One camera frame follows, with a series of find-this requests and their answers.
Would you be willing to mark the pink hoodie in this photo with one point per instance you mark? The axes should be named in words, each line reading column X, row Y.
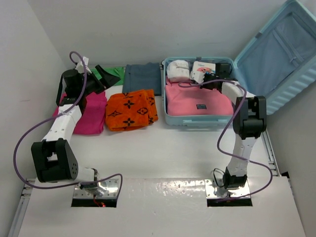
column 195, row 101

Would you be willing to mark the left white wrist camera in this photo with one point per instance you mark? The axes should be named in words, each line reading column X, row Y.
column 81, row 66

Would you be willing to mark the green folded cloth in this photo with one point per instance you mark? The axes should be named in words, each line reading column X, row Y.
column 115, row 71

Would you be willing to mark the white blue case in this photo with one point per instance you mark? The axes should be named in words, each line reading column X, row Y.
column 207, row 68

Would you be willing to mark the white drawstring pouch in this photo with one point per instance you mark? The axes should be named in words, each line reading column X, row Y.
column 178, row 71

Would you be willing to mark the magenta garment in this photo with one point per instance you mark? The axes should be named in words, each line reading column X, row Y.
column 91, row 122

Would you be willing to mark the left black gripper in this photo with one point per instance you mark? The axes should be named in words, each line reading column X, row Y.
column 106, row 81

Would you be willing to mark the light blue hard suitcase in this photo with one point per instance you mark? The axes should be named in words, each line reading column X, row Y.
column 280, row 61

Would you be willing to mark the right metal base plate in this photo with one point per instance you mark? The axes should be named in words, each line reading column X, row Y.
column 213, row 192

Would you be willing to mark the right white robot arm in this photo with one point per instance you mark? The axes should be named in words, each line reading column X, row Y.
column 249, row 121

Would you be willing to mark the grey blue folded garment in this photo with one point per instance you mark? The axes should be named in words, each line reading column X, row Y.
column 145, row 77

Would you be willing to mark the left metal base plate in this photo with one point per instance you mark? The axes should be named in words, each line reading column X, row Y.
column 107, row 189

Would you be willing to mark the orange black patterned towel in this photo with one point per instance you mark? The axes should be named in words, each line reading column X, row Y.
column 131, row 110

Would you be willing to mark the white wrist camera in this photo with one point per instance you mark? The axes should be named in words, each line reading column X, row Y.
column 197, row 76
column 81, row 66

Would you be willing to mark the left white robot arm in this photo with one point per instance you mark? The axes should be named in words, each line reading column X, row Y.
column 53, row 157

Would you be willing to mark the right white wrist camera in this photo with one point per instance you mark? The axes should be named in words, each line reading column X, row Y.
column 197, row 76

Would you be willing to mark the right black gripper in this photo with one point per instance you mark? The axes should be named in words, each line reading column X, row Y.
column 207, row 75

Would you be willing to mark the metal base plate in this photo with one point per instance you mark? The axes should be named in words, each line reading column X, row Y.
column 107, row 189
column 213, row 192

